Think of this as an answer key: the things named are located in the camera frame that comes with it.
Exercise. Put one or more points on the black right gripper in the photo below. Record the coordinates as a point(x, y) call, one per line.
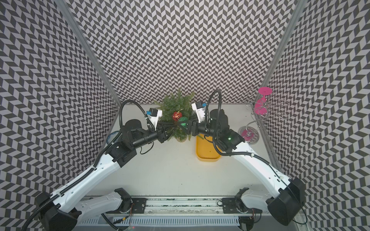
point(192, 124)

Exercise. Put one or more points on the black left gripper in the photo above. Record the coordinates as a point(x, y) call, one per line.
point(162, 134)

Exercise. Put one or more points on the red glitter ball ornament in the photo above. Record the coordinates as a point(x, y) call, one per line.
point(177, 115)

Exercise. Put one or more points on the small green christmas tree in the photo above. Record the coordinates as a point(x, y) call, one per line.
point(176, 108)

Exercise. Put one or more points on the green glitter ball ornament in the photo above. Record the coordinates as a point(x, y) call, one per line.
point(183, 121)

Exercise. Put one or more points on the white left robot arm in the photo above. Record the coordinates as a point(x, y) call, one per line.
point(64, 209)

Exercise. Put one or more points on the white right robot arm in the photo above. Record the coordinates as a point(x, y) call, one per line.
point(229, 143)

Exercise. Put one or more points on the yellow plastic tray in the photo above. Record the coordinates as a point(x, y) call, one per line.
point(205, 150)

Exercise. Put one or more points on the blue patterned bowl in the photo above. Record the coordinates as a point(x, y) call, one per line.
point(111, 137)

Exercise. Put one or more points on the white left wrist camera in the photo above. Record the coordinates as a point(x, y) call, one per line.
point(154, 115)

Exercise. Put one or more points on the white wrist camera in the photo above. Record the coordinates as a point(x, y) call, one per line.
point(154, 115)
point(199, 109)

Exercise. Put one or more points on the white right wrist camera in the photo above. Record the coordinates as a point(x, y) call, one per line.
point(199, 109)

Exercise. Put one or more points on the metal base rail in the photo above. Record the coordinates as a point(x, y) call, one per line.
point(202, 205)

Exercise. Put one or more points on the white slotted cable duct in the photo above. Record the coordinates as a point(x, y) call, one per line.
point(180, 221)

